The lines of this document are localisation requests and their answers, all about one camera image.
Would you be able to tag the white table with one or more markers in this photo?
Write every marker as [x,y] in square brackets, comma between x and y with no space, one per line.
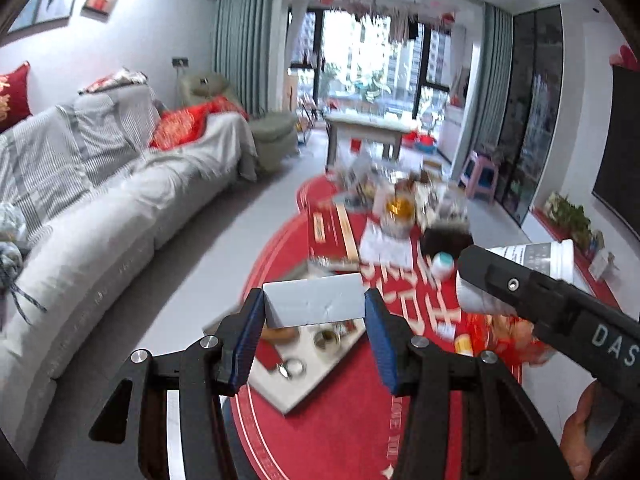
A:
[370,130]

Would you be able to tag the white rectangular tray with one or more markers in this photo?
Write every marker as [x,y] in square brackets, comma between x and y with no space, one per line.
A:
[310,385]

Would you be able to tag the large wall picture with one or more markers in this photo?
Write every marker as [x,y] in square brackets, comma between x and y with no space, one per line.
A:
[47,2]

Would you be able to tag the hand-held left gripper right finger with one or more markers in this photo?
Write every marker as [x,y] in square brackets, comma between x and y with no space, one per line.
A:
[382,347]

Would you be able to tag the pink plastic stool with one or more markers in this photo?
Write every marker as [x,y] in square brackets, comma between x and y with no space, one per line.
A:
[480,175]

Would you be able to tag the orange-red bag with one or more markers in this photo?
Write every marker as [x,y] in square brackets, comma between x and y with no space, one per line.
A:
[515,340]

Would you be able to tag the patterned pillow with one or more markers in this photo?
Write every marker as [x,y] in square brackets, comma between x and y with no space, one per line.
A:
[112,81]

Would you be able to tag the red plastic basin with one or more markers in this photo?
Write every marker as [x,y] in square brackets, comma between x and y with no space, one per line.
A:
[425,142]

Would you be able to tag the grey covered sofa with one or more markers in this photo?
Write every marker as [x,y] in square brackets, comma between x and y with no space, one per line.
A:
[100,220]

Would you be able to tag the golden jar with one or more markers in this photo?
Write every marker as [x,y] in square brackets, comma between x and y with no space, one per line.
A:
[398,212]

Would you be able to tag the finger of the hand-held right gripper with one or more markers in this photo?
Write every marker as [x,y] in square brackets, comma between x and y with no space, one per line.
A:
[500,280]

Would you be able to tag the white plastic jar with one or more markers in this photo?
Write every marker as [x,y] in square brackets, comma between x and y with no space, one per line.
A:
[540,257]

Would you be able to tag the small red wall picture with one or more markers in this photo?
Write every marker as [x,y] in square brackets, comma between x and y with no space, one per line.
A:
[100,0]

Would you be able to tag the white paper sheet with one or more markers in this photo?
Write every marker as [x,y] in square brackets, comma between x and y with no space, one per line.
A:
[385,245]

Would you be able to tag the white rectangular box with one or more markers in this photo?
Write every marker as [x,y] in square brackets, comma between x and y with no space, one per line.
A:
[315,300]

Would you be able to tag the glass door cabinet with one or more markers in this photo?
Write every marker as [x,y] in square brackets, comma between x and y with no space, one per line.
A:
[530,110]

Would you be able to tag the grey-green curtain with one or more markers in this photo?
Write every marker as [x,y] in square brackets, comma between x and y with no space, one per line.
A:
[242,45]
[492,85]

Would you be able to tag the black box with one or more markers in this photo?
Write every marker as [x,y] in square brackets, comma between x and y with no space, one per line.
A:
[445,242]

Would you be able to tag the grey-green recliner armchair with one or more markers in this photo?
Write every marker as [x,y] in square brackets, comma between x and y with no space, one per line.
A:
[270,130]

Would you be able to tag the blue-grey knitted blanket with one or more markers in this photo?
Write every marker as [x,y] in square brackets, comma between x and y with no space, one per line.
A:
[11,255]

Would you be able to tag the person's right hand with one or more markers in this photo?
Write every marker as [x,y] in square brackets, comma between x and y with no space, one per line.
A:
[575,440]

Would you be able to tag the red embroidered cushion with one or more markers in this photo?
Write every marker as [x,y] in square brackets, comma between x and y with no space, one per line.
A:
[185,125]

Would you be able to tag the red and gold pillow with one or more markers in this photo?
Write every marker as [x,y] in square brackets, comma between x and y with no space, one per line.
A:
[12,97]

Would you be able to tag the low television cabinet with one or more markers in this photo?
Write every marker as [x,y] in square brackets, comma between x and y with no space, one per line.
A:
[585,265]

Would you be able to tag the wall socket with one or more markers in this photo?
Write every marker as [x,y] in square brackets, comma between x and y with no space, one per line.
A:
[179,62]

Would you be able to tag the red-brown block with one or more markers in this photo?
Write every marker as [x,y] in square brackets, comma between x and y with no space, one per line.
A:
[270,361]

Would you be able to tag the yellow and white bottle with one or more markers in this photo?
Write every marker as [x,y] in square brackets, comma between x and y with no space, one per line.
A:
[463,345]

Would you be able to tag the green potted plant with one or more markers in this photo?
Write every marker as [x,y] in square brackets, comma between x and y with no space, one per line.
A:
[570,215]

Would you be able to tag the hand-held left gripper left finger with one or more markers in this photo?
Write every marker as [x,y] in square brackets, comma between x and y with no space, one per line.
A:
[250,342]

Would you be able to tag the small white teal bottle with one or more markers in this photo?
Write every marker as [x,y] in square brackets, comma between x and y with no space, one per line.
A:
[443,266]

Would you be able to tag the small round metal tin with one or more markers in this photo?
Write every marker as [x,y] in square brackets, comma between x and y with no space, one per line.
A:
[327,342]
[293,368]

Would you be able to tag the black television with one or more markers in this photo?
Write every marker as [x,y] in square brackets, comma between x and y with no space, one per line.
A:
[620,160]

